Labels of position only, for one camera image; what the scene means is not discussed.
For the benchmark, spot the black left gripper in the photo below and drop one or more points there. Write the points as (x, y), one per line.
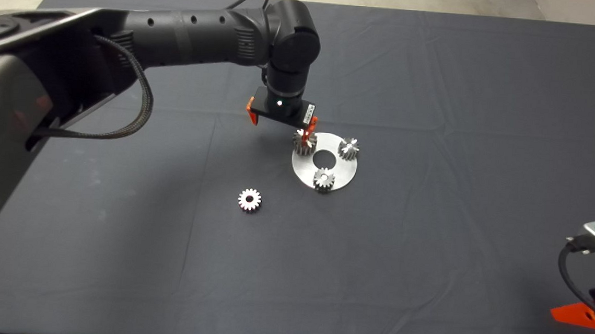
(285, 117)

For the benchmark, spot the large steel gear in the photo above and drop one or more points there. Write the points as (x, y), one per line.
(300, 147)

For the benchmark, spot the round metal plate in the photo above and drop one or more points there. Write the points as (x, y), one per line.
(344, 173)

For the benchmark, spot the small steel gear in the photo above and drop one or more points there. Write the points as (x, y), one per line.
(348, 149)
(323, 182)
(249, 207)

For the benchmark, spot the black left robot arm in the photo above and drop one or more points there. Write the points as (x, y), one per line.
(191, 34)

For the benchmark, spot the dark grey table cloth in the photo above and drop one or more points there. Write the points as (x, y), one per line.
(439, 93)

